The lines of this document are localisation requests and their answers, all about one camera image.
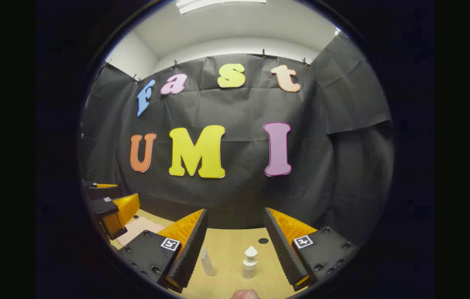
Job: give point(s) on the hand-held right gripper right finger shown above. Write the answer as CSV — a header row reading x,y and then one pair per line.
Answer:
x,y
280,245

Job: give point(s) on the white pump bottle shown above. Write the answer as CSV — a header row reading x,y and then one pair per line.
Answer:
x,y
250,263

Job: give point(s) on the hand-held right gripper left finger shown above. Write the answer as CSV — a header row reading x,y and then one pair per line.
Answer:
x,y
193,245

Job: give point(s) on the white skin care tube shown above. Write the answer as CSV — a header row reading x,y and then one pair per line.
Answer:
x,y
207,263

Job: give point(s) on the black backdrop cloth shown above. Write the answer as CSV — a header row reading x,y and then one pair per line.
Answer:
x,y
239,108

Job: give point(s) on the white ceiling light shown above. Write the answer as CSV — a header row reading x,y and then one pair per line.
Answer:
x,y
201,5

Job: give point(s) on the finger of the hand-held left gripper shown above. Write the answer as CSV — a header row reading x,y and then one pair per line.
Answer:
x,y
104,192
106,207

